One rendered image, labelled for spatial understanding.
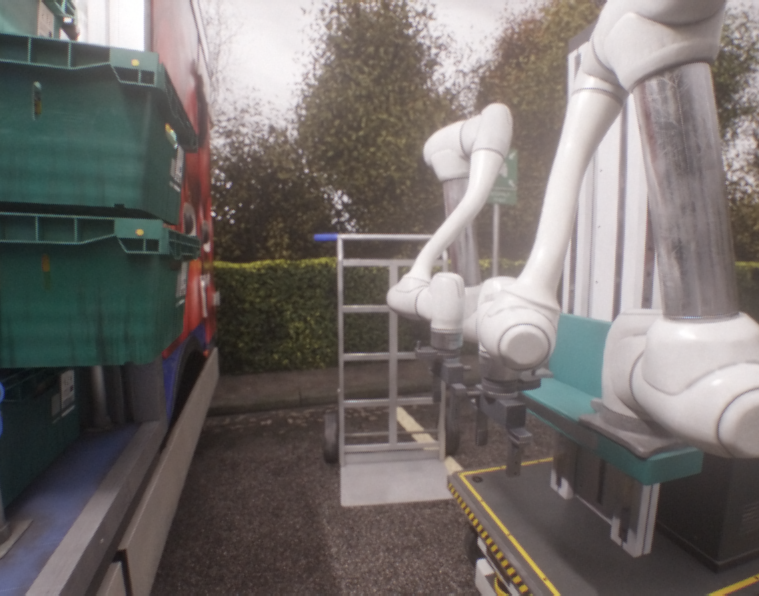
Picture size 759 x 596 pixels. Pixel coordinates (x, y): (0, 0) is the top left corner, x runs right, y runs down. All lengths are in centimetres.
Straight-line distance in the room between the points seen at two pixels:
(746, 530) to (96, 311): 155
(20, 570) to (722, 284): 111
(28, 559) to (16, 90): 73
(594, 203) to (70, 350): 132
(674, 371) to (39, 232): 100
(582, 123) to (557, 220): 22
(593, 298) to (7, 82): 140
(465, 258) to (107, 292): 102
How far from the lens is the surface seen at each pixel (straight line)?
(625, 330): 87
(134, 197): 75
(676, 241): 69
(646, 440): 91
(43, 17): 120
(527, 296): 62
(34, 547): 86
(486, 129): 122
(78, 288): 77
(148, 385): 120
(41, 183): 80
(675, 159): 69
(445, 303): 101
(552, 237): 67
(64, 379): 110
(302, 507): 188
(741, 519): 135
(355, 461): 215
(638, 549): 131
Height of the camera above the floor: 109
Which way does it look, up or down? 6 degrees down
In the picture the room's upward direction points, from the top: straight up
